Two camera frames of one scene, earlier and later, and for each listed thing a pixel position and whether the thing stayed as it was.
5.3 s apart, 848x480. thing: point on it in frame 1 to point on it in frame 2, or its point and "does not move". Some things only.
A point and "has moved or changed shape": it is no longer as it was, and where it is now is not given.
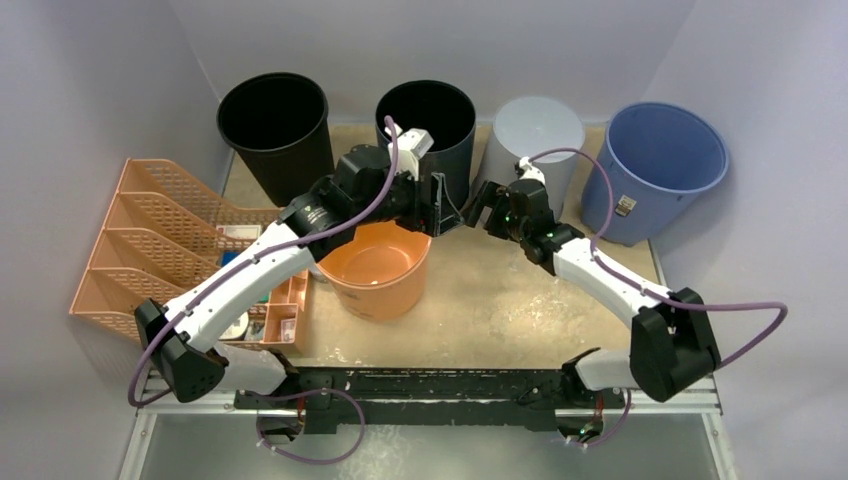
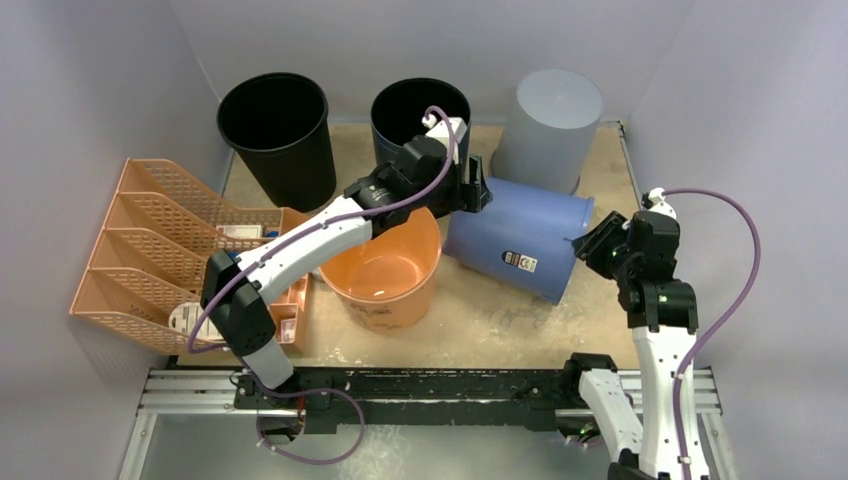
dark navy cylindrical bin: (448, 115) does not move
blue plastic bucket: (659, 156) to (522, 237)
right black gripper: (494, 201) to (602, 240)
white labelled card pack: (240, 230) does not move
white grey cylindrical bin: (527, 127) has moved or changed shape
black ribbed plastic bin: (278, 123) does not move
